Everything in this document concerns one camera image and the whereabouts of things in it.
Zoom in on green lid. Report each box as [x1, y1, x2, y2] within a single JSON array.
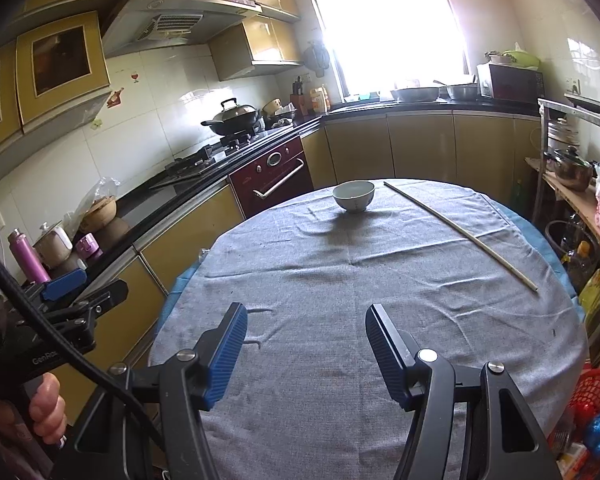
[[502, 42, 541, 71]]

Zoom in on cooking oil bottle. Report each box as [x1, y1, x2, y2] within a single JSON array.
[[562, 240, 593, 293]]

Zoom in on microwave oven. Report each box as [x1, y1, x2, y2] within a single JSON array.
[[476, 62, 546, 103]]

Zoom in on dark hanging utensil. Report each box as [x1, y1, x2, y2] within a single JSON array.
[[302, 42, 331, 78]]

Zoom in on black wok with lid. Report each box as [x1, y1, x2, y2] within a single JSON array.
[[201, 97, 262, 136]]

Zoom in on bright window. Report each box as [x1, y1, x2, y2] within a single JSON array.
[[300, 0, 468, 98]]

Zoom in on metal pot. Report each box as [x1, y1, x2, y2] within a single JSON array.
[[446, 82, 480, 101]]

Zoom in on black cable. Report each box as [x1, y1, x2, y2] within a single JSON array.
[[0, 237, 168, 480]]

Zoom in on grey range hood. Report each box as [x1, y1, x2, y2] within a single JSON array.
[[102, 0, 263, 58]]

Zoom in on black gas stove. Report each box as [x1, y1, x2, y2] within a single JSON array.
[[150, 132, 266, 191]]

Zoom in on black induction cooker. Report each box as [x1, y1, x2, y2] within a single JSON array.
[[564, 91, 600, 114]]

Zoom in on steel pot with lid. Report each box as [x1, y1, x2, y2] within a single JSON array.
[[545, 146, 596, 192]]

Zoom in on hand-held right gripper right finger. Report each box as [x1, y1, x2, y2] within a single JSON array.
[[365, 303, 563, 480]]

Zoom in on blue under cloth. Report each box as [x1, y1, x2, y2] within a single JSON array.
[[165, 200, 588, 321]]

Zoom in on white ceramic jar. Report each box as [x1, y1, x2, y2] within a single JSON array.
[[32, 222, 73, 268]]

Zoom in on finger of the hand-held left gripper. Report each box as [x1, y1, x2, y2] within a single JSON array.
[[22, 267, 88, 306], [47, 280, 129, 331]]

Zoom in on white ceramic bowl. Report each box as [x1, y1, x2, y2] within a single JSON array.
[[332, 180, 376, 213]]

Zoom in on beige bowl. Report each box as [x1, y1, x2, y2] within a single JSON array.
[[262, 99, 298, 126]]

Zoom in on long wooden stick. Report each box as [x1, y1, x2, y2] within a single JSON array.
[[384, 181, 539, 292]]

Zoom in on stacked steel pots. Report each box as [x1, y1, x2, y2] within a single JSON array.
[[547, 119, 583, 153]]

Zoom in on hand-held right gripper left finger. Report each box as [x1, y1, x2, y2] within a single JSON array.
[[67, 302, 249, 480]]

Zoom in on red plastic basket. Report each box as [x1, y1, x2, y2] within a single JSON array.
[[560, 369, 600, 480]]

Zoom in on blue plastic bag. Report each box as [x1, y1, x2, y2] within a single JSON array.
[[582, 412, 600, 453]]

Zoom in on brown clay pot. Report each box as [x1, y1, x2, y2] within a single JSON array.
[[80, 177, 121, 233]]

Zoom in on metal basin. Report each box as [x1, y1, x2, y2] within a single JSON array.
[[390, 86, 441, 103]]

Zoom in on yellow base cabinets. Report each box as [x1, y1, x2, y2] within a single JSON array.
[[45, 110, 543, 411]]

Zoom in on pink thermos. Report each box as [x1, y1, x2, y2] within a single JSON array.
[[7, 228, 51, 283]]

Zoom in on maroon oven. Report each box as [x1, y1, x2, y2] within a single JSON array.
[[228, 136, 315, 219]]

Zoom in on person's left hand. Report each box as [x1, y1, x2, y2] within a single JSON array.
[[0, 374, 68, 446]]

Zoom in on metal storage rack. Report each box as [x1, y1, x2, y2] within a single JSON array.
[[525, 97, 600, 361]]

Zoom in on yellow bag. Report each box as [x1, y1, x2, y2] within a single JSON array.
[[577, 267, 600, 316]]

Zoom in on black kitchen countertop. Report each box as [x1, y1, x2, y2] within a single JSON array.
[[17, 100, 541, 291]]

